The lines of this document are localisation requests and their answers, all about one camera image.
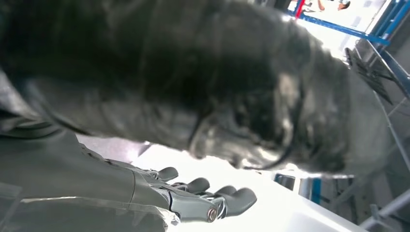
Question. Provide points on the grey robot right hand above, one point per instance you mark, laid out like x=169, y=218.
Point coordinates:
x=160, y=64

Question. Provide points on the blue metal shelf rack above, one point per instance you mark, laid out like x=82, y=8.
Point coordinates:
x=339, y=28

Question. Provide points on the white car with red stripe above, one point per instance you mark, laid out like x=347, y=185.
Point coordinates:
x=299, y=8

